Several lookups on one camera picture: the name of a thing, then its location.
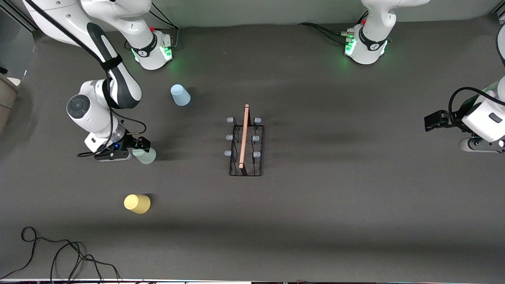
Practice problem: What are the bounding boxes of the black wire cup holder rack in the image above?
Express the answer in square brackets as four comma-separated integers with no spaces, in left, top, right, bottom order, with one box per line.
[224,104,265,177]

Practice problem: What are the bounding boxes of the beige box beside table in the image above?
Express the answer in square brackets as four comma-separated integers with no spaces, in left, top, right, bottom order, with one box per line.
[0,67,21,135]

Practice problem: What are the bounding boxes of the black right arm base cables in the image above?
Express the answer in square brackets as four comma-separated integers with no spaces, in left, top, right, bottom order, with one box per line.
[148,2,180,50]

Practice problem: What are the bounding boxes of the black arm base cables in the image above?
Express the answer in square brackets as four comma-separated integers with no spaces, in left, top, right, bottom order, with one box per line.
[148,2,180,50]
[298,11,369,45]

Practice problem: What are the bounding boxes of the black left arm base cables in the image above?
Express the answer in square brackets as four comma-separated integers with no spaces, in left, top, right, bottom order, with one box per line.
[298,11,369,45]

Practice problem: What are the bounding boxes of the light blue plastic cup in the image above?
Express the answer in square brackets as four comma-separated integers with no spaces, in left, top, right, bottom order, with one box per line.
[170,84,191,107]

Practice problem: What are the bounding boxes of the loose black cable on table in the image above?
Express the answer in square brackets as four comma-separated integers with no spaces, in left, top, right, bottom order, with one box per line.
[0,226,121,284]

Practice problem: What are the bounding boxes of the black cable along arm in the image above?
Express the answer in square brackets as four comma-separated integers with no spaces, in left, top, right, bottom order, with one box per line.
[449,87,505,129]
[22,0,147,158]

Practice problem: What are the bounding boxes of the black cable along right arm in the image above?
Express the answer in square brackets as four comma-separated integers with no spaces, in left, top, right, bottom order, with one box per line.
[22,0,147,158]

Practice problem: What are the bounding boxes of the yellow plastic cup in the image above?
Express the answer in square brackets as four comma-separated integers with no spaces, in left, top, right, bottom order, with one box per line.
[123,194,151,215]

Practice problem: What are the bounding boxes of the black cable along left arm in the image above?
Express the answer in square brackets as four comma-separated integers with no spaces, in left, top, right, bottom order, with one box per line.
[449,87,505,129]

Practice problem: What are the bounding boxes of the pale green plastic cup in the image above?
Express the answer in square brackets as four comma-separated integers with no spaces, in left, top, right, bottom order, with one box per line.
[132,147,157,165]

